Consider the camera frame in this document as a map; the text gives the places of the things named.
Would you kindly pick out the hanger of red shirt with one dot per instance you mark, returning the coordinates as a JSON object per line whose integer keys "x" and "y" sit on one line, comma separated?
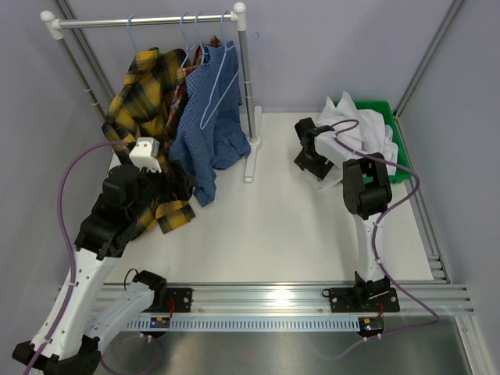
{"x": 187, "y": 47}

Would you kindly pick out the slotted cable duct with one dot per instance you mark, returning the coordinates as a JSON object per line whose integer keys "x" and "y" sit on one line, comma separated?
{"x": 183, "y": 323}

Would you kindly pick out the aluminium mounting rail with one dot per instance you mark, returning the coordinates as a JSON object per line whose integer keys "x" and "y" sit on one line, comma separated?
{"x": 307, "y": 298}

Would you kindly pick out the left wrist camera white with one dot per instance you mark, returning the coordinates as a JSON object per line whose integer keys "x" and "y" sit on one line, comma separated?
{"x": 144, "y": 154}

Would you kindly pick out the red plaid shirt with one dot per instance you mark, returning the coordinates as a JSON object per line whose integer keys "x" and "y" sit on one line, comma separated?
{"x": 180, "y": 98}

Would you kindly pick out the white shirt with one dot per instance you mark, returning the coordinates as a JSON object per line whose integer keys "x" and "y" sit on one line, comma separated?
{"x": 373, "y": 134}

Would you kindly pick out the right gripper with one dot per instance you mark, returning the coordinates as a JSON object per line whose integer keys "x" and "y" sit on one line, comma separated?
{"x": 320, "y": 169}

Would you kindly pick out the clothes rack metal white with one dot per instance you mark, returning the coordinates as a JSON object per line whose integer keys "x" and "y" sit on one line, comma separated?
{"x": 247, "y": 111}

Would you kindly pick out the yellow black plaid shirt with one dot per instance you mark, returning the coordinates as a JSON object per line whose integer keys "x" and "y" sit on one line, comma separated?
{"x": 140, "y": 110}

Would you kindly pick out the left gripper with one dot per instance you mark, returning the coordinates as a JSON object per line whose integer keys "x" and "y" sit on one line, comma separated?
{"x": 182, "y": 188}

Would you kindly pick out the hanger of yellow shirt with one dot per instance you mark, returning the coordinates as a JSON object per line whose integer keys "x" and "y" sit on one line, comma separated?
{"x": 130, "y": 34}

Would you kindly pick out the hanger of blue shirt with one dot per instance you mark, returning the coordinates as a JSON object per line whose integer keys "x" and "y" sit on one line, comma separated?
{"x": 199, "y": 31}

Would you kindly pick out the green plastic bin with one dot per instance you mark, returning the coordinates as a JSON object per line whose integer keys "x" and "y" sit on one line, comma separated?
{"x": 385, "y": 108}

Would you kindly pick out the blue checked shirt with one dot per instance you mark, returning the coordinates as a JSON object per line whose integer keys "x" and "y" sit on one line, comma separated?
{"x": 209, "y": 135}

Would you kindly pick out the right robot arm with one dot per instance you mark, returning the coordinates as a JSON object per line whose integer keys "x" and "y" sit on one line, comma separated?
{"x": 366, "y": 194}

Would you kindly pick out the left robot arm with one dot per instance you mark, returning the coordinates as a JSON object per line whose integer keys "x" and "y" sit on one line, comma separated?
{"x": 70, "y": 341}

